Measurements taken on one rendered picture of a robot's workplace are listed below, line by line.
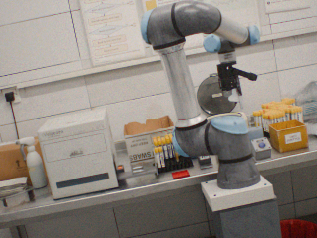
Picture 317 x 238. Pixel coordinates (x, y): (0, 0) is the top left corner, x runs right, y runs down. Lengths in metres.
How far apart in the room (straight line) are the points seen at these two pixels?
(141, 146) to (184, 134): 0.60
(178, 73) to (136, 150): 0.71
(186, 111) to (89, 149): 0.49
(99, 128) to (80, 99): 0.65
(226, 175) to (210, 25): 0.50
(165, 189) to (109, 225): 0.86
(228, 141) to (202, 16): 0.41
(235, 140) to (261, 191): 0.19
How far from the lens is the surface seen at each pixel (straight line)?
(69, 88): 2.45
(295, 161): 1.94
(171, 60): 1.51
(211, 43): 1.82
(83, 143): 1.84
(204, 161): 1.93
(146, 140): 2.13
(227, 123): 1.50
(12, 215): 1.94
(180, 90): 1.53
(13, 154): 2.26
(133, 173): 1.88
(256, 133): 2.03
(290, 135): 1.97
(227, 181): 1.54
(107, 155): 1.84
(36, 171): 2.12
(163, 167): 1.96
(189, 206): 2.63
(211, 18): 1.48
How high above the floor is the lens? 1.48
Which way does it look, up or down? 11 degrees down
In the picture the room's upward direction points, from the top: 11 degrees counter-clockwise
